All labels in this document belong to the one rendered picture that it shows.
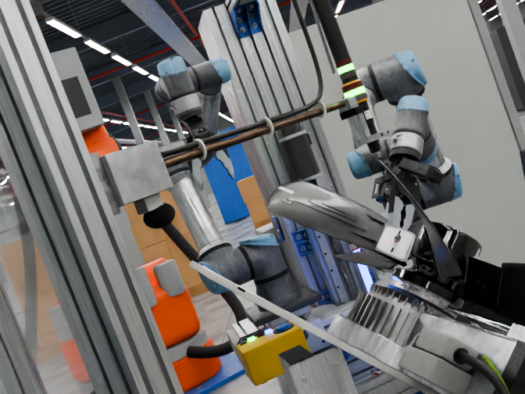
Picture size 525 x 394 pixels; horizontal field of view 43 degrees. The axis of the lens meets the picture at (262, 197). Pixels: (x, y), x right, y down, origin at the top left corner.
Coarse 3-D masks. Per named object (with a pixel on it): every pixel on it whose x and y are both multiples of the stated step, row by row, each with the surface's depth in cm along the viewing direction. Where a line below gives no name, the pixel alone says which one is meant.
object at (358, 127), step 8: (352, 104) 134; (344, 112) 135; (352, 112) 134; (360, 112) 134; (352, 120) 136; (360, 120) 135; (352, 128) 136; (360, 128) 135; (368, 128) 136; (360, 136) 136; (368, 136) 136; (376, 136) 135; (384, 136) 136; (360, 144) 137
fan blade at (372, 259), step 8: (336, 256) 160; (344, 256) 160; (352, 256) 158; (360, 256) 157; (368, 256) 155; (376, 256) 154; (368, 264) 149; (376, 264) 147; (384, 264) 145; (392, 264) 143
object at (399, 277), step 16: (416, 240) 132; (448, 240) 126; (464, 240) 126; (416, 256) 129; (464, 256) 126; (400, 272) 128; (416, 272) 128; (432, 272) 127; (464, 272) 126; (432, 288) 123; (448, 288) 126
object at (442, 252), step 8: (392, 176) 104; (400, 184) 102; (408, 192) 101; (416, 208) 103; (424, 216) 99; (424, 224) 108; (432, 224) 98; (432, 232) 101; (432, 240) 108; (440, 240) 98; (440, 248) 102; (440, 256) 106; (448, 256) 98; (440, 264) 111; (448, 264) 101; (456, 264) 96; (440, 272) 116; (448, 272) 104; (456, 272) 99
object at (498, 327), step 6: (450, 306) 123; (450, 312) 123; (456, 312) 121; (462, 312) 120; (468, 318) 119; (474, 318) 117; (480, 318) 116; (486, 318) 115; (480, 324) 116; (486, 324) 114; (492, 324) 113; (498, 324) 112; (504, 324) 111; (510, 324) 111; (492, 330) 114; (498, 330) 112; (504, 330) 111
